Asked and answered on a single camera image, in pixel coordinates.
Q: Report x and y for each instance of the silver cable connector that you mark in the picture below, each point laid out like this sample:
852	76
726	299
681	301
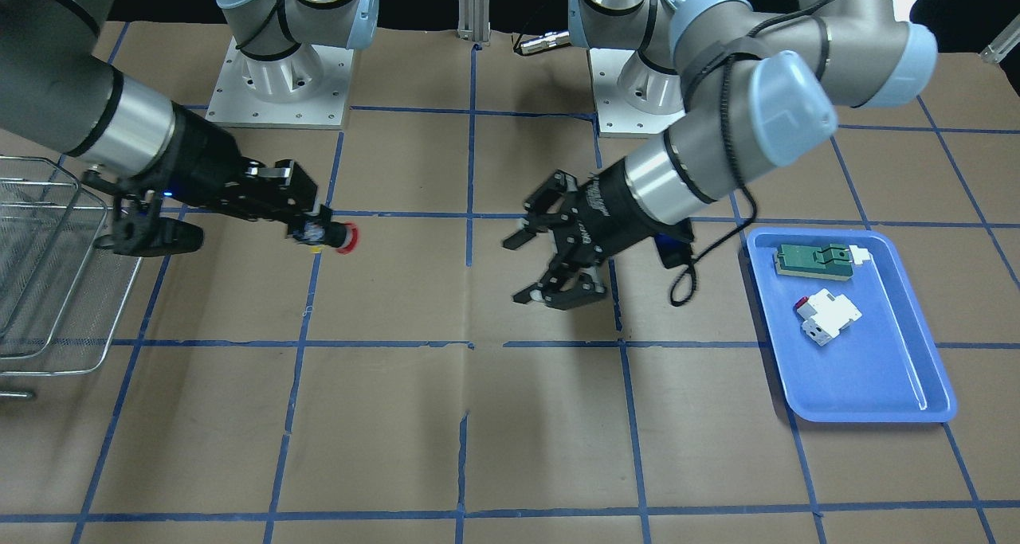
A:
541	44

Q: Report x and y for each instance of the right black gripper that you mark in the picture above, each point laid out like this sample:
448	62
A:
202	165

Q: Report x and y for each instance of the green circuit board module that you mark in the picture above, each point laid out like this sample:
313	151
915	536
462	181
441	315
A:
830	262

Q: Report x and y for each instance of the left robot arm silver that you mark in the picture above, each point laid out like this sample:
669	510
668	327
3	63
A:
758	91

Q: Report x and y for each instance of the red emergency stop button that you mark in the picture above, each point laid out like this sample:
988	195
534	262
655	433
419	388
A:
343	237

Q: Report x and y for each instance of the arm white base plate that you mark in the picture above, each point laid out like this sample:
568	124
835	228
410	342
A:
632	99
308	90

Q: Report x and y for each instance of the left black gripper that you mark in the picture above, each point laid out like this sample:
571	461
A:
612	205

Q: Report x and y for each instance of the white circuit breaker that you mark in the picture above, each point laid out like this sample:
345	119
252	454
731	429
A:
824	315

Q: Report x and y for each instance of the wire mesh shelf rack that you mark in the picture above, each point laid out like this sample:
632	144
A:
62	294

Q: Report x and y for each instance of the blue plastic tray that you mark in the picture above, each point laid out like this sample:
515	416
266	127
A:
856	350

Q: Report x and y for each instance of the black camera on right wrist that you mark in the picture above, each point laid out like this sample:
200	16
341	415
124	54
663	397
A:
138	228

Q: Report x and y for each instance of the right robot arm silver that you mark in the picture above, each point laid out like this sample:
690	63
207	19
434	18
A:
144	147

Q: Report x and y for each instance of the aluminium frame post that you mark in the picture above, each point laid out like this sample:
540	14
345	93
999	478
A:
473	21

